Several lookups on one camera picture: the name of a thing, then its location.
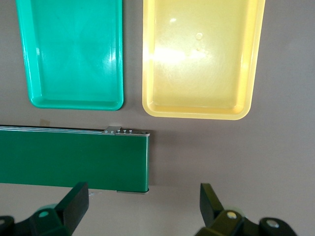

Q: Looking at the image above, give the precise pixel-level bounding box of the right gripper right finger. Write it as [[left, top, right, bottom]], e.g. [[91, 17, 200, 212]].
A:
[[196, 183, 298, 236]]

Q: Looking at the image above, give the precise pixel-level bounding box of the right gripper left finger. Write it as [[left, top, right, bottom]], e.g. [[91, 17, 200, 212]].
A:
[[0, 181, 90, 236]]

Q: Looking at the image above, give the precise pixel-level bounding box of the green conveyor belt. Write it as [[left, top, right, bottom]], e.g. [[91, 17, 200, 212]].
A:
[[0, 125, 151, 195]]

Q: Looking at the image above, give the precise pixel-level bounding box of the yellow plastic tray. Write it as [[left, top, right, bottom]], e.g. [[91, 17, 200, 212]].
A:
[[142, 0, 266, 121]]

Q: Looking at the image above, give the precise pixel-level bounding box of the green plastic tray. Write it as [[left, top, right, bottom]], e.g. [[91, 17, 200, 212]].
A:
[[15, 0, 124, 111]]

